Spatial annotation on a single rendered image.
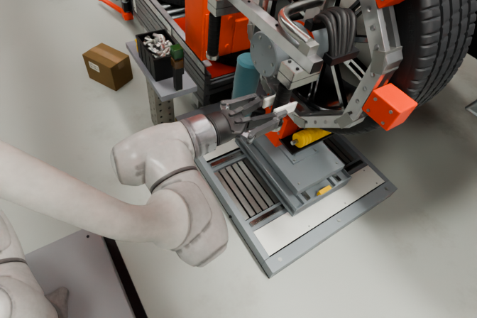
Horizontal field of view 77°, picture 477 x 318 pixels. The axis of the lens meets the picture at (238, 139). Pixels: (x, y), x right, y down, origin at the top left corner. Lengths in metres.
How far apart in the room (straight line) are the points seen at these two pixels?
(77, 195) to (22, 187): 0.06
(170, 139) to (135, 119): 1.26
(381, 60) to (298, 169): 0.76
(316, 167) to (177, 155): 0.97
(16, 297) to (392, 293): 1.37
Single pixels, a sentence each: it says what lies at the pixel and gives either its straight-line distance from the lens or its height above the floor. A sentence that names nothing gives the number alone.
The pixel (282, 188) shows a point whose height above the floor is 0.15.
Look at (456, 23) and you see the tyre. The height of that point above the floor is 1.03.
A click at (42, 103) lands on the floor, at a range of 2.09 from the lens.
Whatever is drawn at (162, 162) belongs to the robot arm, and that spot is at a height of 0.87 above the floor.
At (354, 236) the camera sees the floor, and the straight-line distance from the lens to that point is 1.64.
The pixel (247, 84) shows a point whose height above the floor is 0.67.
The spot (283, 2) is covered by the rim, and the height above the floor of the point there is 0.85.
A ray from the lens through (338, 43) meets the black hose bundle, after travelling 0.73.
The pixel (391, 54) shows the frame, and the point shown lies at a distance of 0.82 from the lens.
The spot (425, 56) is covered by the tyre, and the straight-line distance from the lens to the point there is 0.86.
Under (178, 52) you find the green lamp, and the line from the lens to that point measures 1.22.
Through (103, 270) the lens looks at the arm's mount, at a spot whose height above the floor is 0.41.
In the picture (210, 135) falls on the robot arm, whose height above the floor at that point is 0.86.
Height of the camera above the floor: 1.35
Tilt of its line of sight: 50 degrees down
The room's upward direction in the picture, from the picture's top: 11 degrees clockwise
